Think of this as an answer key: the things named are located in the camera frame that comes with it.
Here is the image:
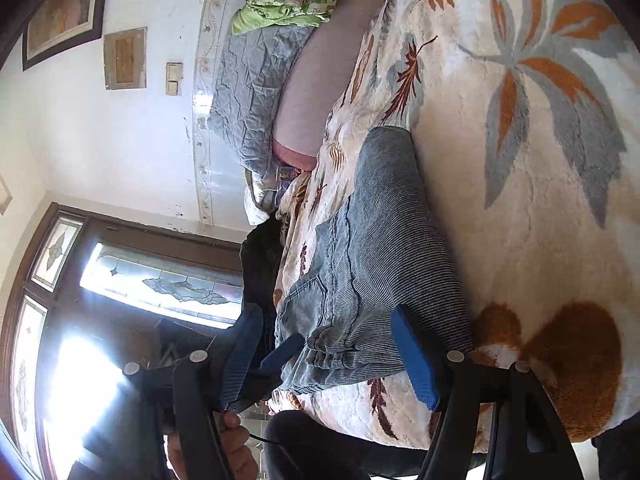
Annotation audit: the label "grey-blue denim pants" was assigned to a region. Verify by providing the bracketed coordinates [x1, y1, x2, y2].
[276, 127, 473, 394]

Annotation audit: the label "person's left hand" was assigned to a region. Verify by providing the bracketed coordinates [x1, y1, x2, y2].
[167, 412, 259, 480]

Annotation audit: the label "black garment on armrest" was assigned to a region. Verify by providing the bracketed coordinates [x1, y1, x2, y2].
[240, 214, 283, 368]

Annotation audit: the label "white crumpled cloth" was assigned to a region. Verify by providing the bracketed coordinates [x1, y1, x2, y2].
[244, 169, 278, 226]

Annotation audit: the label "stained glass wooden window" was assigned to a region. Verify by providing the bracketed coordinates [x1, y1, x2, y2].
[1, 202, 241, 479]

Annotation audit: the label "grey quilted blanket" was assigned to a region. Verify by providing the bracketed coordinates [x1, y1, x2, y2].
[207, 25, 314, 187]

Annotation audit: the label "pink fabric sofa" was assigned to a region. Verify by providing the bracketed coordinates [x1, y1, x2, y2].
[272, 0, 384, 171]

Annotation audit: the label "cream leaf-print fleece blanket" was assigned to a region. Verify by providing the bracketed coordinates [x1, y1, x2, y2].
[273, 0, 639, 442]

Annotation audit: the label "black cable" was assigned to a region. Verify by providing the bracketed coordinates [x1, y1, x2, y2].
[246, 431, 286, 447]

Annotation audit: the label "beige wall switch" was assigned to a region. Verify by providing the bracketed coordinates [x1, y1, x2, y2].
[166, 62, 183, 96]

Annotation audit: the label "small brown wall frame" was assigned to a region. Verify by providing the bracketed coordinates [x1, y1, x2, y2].
[103, 27, 146, 90]

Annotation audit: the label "dark framed wall picture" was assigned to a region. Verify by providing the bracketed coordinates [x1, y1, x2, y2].
[22, 0, 105, 72]

